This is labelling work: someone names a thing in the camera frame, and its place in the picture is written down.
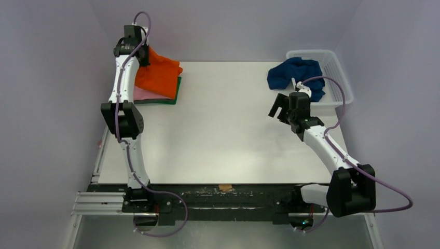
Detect blue t shirt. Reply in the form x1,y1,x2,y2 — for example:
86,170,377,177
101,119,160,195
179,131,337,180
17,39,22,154
267,57,326,102

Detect orange t shirt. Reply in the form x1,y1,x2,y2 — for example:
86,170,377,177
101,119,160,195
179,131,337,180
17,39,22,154
135,48,183,98

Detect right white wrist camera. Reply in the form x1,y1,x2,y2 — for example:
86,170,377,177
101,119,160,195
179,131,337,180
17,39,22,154
295,81,312,98

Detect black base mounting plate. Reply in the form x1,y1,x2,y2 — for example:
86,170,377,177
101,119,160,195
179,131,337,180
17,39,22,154
87,184,324,227

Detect folded pink t shirt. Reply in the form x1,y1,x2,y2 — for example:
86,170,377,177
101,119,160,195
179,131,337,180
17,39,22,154
133,86,174,101

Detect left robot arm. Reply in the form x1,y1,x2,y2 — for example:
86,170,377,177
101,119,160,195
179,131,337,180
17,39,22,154
100,24,155,213

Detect brown tape piece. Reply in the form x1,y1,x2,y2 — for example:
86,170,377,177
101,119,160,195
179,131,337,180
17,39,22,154
218,184,234,192

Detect aluminium table frame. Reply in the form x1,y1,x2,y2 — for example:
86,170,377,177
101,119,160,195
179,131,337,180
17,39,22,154
73,62,376,227

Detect white plastic basket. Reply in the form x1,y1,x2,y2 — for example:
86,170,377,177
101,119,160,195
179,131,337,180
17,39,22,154
286,49,353,109

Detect folded green t shirt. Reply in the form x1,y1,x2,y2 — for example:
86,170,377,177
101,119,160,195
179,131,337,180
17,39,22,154
134,76,182,105

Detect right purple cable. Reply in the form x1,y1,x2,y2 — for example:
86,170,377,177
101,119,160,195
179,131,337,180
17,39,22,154
294,75,414,233

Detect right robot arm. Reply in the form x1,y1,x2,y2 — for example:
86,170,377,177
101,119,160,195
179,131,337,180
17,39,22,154
268,92,376,217

